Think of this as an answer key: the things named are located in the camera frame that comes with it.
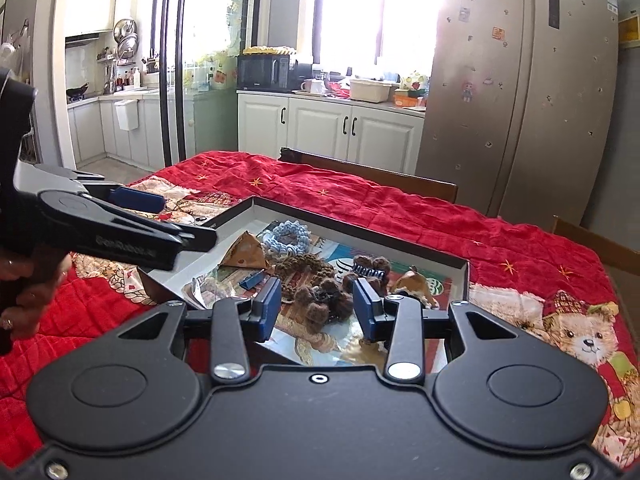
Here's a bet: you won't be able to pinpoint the beige plastic basket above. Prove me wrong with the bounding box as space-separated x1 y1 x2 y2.
349 79 393 104

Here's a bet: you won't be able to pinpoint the wooden headboard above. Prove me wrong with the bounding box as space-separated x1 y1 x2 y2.
279 148 458 204

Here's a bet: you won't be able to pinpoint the light blue crochet scrunchie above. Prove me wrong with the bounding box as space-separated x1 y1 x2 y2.
258 220 311 257

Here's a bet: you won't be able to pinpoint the tan triangular snack packet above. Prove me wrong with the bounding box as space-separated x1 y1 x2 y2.
219 231 269 270

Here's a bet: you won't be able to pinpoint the brown knitted bow clip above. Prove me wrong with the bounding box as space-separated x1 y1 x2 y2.
294 278 354 334

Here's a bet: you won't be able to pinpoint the brown fuzzy hair clip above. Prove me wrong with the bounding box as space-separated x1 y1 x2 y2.
352 255 390 295

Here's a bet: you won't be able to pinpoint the person's left hand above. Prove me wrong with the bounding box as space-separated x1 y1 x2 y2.
1 245 72 341

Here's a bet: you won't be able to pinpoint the black microwave oven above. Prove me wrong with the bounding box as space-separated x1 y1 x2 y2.
236 53 312 92

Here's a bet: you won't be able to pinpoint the silver refrigerator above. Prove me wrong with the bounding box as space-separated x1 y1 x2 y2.
416 0 618 229

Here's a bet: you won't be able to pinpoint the white kitchen cabinets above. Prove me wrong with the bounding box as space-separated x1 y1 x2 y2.
238 90 424 174

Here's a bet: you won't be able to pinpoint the dark brown crochet scrunchie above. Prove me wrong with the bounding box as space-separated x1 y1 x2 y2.
273 254 335 285

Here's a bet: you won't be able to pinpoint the red quilted bedspread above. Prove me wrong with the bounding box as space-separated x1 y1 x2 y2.
1 152 639 468

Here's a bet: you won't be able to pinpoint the black shallow cardboard box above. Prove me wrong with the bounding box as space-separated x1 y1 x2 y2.
140 197 470 366

